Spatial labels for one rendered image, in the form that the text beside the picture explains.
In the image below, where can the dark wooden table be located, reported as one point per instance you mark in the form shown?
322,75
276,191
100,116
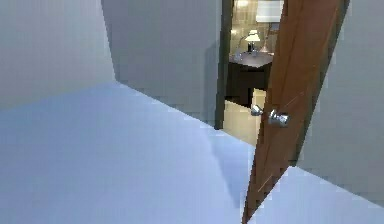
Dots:
246,78

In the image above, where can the silver round door knob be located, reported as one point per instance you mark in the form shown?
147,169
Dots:
278,118
256,110

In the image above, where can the white window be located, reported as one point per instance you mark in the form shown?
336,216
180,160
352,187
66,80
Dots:
269,10

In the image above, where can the brown wooden room door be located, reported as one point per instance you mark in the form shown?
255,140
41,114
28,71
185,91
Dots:
293,100

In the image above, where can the white shade table lamp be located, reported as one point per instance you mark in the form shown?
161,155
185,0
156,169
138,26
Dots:
252,38

